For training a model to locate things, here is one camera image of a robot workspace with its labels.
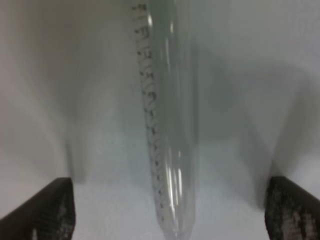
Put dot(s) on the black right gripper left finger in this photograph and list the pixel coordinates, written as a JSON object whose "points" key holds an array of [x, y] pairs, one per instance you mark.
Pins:
{"points": [[49, 215]]}

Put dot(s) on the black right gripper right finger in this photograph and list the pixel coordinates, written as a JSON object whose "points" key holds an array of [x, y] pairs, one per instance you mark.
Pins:
{"points": [[291, 213]]}

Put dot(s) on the green capped test tube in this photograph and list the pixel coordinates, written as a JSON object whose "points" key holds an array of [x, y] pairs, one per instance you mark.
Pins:
{"points": [[169, 94]]}

